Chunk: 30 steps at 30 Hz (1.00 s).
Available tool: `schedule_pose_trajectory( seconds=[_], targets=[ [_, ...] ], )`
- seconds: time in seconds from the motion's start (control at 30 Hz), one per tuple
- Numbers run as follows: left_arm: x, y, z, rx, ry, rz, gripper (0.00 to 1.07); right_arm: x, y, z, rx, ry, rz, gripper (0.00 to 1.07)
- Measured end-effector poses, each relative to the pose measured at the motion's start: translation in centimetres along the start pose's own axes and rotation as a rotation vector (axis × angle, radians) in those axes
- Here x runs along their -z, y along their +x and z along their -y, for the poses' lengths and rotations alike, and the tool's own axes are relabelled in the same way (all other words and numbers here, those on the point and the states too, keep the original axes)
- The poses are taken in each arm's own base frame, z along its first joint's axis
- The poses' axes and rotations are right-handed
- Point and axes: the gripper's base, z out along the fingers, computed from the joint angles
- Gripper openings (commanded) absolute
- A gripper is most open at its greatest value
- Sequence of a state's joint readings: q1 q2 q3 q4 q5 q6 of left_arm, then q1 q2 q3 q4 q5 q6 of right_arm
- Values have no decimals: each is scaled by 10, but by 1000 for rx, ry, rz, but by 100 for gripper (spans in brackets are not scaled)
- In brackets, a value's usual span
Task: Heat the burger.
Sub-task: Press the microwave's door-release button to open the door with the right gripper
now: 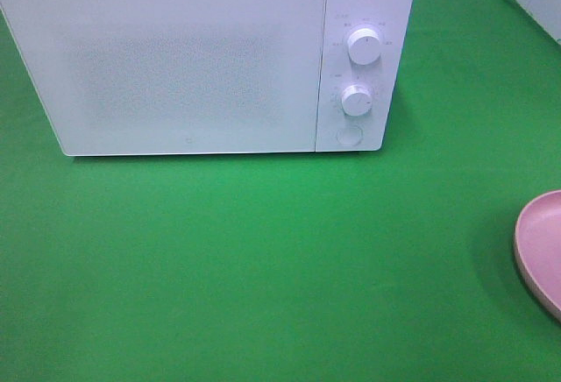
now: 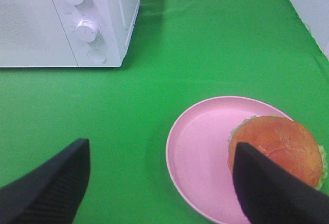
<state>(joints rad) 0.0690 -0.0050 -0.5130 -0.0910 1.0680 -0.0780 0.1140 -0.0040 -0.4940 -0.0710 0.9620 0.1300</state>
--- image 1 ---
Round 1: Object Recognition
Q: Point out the round white door button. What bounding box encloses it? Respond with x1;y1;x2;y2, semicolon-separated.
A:
337;126;363;146

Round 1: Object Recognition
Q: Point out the pink round plate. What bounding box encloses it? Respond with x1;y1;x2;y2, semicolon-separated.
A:
514;190;560;319

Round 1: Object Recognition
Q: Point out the lower white round knob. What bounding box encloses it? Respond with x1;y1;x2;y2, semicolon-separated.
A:
341;84;373;117

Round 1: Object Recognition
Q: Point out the white round knob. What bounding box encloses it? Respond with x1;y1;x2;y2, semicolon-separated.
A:
341;84;373;117
345;25;382;66

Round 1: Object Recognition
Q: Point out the green table cloth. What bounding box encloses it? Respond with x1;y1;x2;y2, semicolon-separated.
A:
1;0;560;381

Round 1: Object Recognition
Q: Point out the upper white round knob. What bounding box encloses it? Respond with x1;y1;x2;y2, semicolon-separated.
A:
345;25;382;66

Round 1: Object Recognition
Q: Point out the white microwave oven body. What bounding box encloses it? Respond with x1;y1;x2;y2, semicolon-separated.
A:
0;0;416;158

